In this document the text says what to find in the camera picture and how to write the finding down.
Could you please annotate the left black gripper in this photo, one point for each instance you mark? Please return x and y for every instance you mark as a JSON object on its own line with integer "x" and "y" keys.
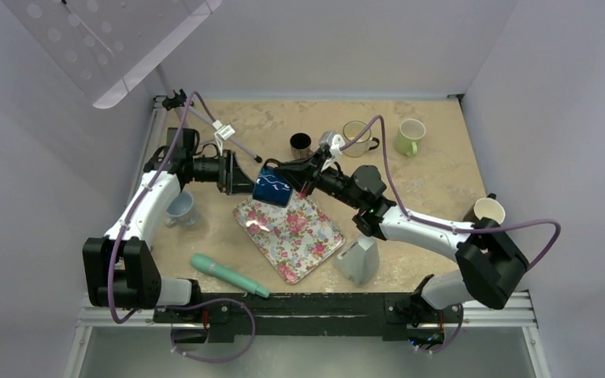
{"x": 230, "y": 178}

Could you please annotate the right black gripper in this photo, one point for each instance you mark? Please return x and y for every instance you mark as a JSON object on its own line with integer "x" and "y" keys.
{"x": 298, "y": 172}

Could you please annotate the dark blue mug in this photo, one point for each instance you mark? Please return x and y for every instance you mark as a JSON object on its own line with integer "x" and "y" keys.
{"x": 270, "y": 187}

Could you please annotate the brown small mug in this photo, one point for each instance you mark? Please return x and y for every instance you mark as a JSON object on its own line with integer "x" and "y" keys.
{"x": 300, "y": 144}

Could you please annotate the grey mug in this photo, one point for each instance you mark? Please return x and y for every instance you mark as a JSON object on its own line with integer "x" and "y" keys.
{"x": 182, "y": 211}

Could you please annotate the cream mug black handle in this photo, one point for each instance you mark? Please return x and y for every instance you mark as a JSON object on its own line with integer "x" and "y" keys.
{"x": 357, "y": 141}

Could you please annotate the light green mug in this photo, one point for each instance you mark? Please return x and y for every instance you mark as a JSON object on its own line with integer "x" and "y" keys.
{"x": 411, "y": 132}

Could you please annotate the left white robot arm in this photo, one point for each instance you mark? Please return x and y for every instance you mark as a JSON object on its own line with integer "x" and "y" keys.
{"x": 119, "y": 268}

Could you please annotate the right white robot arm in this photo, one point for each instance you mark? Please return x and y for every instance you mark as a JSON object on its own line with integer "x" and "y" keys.
{"x": 490, "y": 265}

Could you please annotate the floral tray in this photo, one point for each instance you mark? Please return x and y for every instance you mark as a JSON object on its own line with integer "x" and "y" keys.
{"x": 295, "y": 239}

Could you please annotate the teal cylindrical bottle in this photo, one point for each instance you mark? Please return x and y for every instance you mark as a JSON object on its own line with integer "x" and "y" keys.
{"x": 210, "y": 267}

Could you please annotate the silver tripod stand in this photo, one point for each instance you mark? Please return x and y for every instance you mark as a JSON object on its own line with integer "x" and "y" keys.
{"x": 179, "y": 99}

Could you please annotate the silver wedge box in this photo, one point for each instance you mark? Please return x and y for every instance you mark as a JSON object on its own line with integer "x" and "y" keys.
{"x": 359, "y": 261}

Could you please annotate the perforated clear panel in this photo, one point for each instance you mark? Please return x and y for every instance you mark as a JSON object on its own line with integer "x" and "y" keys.
{"x": 106, "y": 48}

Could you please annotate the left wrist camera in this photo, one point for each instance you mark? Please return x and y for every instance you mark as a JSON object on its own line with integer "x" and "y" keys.
{"x": 222, "y": 133}

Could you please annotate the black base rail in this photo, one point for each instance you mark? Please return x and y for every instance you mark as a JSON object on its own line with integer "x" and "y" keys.
{"x": 389, "y": 316}

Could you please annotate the aluminium frame rail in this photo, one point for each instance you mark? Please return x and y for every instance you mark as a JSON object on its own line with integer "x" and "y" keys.
{"x": 519, "y": 314}

